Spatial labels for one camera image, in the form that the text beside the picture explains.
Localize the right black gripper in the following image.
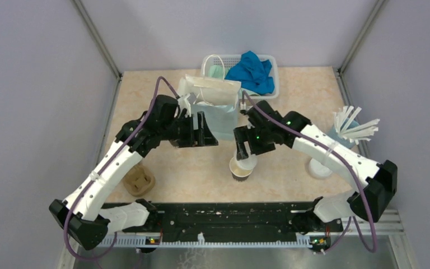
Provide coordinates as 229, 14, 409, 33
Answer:
235, 123, 275, 160

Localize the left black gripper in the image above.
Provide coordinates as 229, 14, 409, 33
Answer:
160, 111, 218, 147

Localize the pale blue paper bag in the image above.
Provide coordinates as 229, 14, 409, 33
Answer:
177, 74, 241, 141

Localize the brown cardboard cup carrier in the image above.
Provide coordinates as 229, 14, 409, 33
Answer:
122, 164, 156, 197

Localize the stack of white lids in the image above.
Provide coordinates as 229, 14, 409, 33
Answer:
307, 159, 333, 179

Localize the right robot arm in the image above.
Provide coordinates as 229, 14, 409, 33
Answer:
233, 101, 398, 231

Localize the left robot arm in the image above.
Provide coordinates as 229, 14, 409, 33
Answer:
49, 95, 218, 250

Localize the blue cloth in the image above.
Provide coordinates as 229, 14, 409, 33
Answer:
225, 51, 275, 95

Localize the mint green cloth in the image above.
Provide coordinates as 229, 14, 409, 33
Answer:
208, 65, 226, 79

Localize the white plastic basket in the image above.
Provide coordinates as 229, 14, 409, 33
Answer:
200, 51, 280, 100

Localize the blue straw holder cup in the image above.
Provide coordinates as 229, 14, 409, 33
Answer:
327, 120, 360, 149

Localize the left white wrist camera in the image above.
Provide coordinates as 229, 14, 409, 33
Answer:
178, 92, 196, 118

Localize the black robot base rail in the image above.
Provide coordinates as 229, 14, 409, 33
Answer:
100, 200, 405, 249

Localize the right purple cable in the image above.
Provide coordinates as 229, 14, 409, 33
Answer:
241, 90, 378, 255

